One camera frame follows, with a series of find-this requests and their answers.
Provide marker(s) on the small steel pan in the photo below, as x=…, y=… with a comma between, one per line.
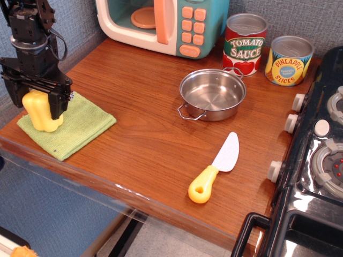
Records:
x=212, y=95

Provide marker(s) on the grey stove knob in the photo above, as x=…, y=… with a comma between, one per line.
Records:
x=274, y=170
x=298, y=102
x=291, y=123

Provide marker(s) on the toy microwave teal and cream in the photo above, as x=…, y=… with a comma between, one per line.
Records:
x=188, y=29

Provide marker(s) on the orange object bottom corner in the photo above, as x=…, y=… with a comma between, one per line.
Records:
x=23, y=251

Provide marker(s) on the grey stove knob upper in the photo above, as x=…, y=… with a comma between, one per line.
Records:
x=298, y=102

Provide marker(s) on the white round stove button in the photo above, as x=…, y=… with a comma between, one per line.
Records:
x=321, y=128

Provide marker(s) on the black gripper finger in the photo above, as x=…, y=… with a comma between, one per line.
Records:
x=58, y=103
x=17, y=89

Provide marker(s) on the grey stove knob lower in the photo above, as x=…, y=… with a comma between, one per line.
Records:
x=274, y=170

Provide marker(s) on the grey stove knob middle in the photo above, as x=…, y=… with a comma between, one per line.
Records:
x=291, y=123

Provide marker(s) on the green folded towel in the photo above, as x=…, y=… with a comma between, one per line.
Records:
x=83, y=122

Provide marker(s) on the toy knife yellow handle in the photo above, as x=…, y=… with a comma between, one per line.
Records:
x=200, y=189

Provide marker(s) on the black toy stove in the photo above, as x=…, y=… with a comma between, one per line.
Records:
x=306, y=217

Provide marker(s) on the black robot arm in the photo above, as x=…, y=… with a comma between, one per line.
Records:
x=29, y=20

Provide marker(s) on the pineapple slices can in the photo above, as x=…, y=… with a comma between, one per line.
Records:
x=288, y=60

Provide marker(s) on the orange toy plate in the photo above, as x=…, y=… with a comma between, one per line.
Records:
x=144, y=18

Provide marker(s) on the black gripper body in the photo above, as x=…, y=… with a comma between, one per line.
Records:
x=37, y=62

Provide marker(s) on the tomato sauce can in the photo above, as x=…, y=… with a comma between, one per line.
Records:
x=244, y=41

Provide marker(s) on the yellow toy bell pepper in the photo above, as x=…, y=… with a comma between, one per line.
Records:
x=37, y=105

